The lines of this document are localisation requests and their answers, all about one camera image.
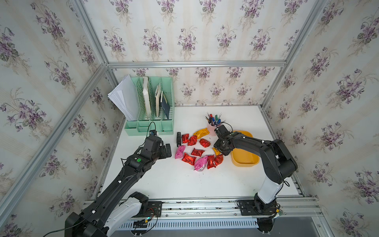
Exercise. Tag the black stapler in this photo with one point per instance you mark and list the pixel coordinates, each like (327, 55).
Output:
(179, 139)

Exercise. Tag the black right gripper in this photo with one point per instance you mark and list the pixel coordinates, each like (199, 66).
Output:
(223, 152)

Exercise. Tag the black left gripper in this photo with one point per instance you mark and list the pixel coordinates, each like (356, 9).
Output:
(164, 154)

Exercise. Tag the yellow plastic storage box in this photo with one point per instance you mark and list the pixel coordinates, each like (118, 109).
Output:
(242, 158)

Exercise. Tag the red tea bag under yellow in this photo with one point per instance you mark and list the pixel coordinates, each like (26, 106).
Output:
(192, 140)

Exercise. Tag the small yellow tea bag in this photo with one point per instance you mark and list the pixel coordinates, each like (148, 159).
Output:
(217, 152)

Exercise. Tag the green desk file organizer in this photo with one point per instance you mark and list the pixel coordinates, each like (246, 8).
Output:
(160, 124)

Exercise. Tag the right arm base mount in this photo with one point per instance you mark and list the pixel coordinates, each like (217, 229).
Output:
(255, 206)

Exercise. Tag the pink pen cup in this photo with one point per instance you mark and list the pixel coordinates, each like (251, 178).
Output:
(211, 128)

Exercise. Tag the dark blue book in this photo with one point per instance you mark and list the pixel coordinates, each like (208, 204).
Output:
(165, 106)

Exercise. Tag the red tea bag by stapler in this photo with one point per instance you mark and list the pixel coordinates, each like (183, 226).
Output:
(185, 138)

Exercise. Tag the yellow tea bag by cup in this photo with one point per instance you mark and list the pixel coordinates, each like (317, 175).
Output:
(201, 133)

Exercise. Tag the tan worn-edge book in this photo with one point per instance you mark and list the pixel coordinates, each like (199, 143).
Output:
(157, 97)

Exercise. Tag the pens in cup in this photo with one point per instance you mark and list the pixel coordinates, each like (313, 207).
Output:
(214, 119)

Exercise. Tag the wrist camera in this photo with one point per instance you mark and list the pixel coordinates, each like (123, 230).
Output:
(153, 133)
(222, 131)

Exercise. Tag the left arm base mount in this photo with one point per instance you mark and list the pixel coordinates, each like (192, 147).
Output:
(148, 208)

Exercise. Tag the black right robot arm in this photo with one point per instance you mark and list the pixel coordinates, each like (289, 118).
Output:
(278, 163)

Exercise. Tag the red tea bag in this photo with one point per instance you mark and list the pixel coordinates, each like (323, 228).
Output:
(185, 138)
(192, 140)
(211, 162)
(197, 152)
(189, 159)
(218, 160)
(205, 143)

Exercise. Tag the white paper stack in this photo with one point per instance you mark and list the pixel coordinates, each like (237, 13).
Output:
(125, 97)

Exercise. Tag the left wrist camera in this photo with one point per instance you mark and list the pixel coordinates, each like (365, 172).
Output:
(153, 133)

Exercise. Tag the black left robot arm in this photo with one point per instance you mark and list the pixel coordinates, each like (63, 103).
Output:
(105, 214)

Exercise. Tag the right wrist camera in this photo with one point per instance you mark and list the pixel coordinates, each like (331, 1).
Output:
(222, 131)

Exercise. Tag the pink tea bag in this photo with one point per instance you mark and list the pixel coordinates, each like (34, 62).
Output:
(201, 164)
(180, 152)

